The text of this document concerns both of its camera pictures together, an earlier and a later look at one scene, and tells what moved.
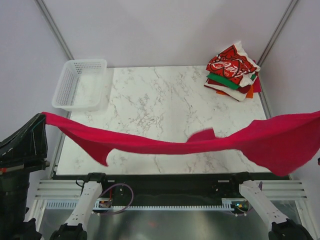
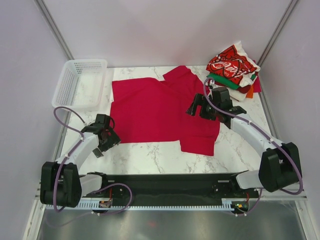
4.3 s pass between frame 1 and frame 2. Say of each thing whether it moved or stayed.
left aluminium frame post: stayed
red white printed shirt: stayed
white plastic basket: stayed
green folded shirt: stayed
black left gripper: moved
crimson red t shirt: moved
